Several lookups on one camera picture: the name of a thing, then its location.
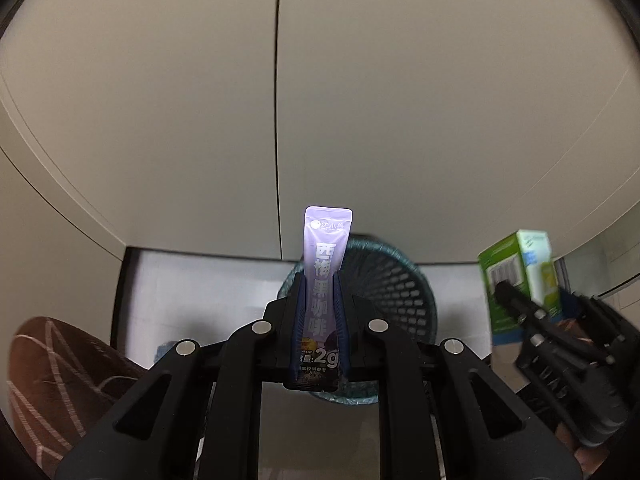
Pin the green and white paper box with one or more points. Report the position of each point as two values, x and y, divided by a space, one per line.
505 260

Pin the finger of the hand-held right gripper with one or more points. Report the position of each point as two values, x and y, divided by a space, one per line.
520 305

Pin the purple coffee sachet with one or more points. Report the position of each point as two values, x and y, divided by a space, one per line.
322 270

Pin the person's patterned brown pants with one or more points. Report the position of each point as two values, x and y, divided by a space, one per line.
55 385

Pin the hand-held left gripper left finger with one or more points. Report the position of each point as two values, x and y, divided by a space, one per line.
299 320

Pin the teal plastic waste basket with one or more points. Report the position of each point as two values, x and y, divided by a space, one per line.
395 300

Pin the person's right hand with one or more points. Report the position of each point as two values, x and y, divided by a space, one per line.
592 462

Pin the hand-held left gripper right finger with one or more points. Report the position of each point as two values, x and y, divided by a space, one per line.
342 320

